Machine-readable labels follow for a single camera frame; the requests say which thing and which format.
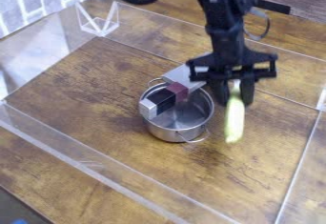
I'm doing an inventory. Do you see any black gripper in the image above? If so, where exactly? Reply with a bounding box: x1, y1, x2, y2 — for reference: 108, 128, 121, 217
185, 24, 277, 106

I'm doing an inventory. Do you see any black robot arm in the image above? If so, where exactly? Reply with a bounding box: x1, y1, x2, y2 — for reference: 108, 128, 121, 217
185, 0, 277, 106

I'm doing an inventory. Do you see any silver metal pot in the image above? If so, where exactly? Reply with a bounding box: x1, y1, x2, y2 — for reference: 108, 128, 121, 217
138, 82, 213, 143

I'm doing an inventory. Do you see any black strip on table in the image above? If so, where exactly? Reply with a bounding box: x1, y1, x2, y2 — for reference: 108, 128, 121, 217
255, 0, 289, 14

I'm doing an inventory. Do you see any clear acrylic enclosure wall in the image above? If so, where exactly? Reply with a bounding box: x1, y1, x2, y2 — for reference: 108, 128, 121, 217
0, 3, 326, 224

